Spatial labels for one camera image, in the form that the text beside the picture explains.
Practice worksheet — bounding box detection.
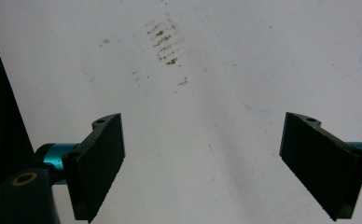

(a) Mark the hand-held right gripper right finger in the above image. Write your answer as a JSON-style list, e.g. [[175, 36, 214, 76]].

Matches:
[[279, 112, 362, 222]]

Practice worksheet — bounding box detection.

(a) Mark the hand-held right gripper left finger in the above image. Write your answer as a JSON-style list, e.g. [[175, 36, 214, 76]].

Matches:
[[42, 113, 126, 224]]

